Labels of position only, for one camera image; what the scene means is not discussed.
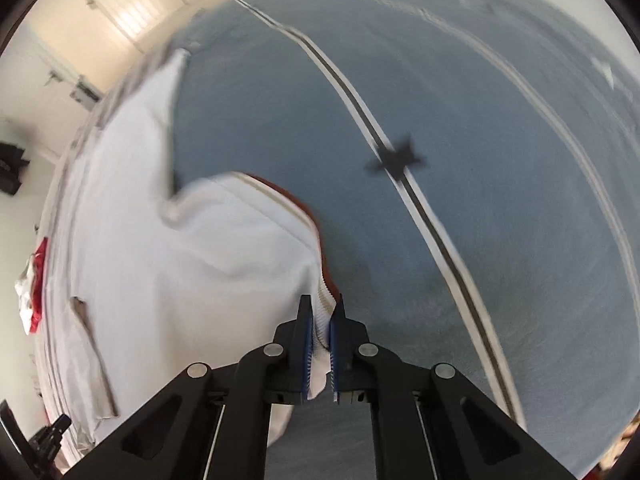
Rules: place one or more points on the white polo shirt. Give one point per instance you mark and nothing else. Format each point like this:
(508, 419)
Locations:
(200, 260)

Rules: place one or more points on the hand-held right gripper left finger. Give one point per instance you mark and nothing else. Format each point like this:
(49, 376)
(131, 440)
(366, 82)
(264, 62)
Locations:
(307, 355)

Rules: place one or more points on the red and white garment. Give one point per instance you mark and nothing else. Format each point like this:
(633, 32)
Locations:
(36, 317)

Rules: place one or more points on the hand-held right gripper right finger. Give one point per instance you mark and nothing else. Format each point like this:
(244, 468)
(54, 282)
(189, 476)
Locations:
(334, 355)

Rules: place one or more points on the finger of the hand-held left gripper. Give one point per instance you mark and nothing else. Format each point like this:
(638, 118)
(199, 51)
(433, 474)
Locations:
(52, 432)

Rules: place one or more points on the striped star printed blanket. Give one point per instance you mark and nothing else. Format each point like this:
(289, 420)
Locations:
(450, 85)

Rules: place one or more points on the silver suitcase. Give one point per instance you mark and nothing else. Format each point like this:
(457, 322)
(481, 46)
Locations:
(84, 91)

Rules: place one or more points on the white door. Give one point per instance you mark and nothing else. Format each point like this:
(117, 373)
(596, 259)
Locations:
(65, 35)

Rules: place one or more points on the cream wardrobe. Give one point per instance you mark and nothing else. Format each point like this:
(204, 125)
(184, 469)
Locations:
(145, 10)

